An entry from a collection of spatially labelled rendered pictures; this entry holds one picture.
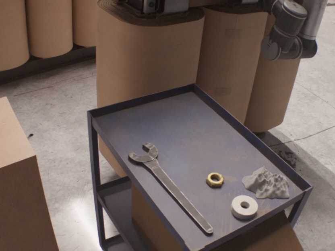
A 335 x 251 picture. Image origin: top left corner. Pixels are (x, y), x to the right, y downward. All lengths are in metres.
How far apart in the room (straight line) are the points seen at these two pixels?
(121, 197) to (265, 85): 1.17
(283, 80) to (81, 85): 1.67
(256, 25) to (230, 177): 0.98
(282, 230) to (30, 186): 0.77
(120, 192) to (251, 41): 0.97
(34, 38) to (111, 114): 1.99
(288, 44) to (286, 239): 0.79
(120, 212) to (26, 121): 1.54
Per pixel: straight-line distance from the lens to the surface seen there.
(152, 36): 1.49
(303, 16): 1.48
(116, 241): 1.83
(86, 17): 3.24
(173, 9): 1.53
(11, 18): 2.97
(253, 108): 2.34
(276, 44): 1.53
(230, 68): 1.88
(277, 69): 2.22
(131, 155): 1.10
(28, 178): 1.14
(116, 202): 1.48
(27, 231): 1.30
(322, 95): 3.61
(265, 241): 1.07
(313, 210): 2.37
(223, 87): 1.92
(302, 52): 1.64
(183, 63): 1.64
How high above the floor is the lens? 1.63
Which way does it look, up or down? 38 degrees down
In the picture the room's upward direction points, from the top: 7 degrees clockwise
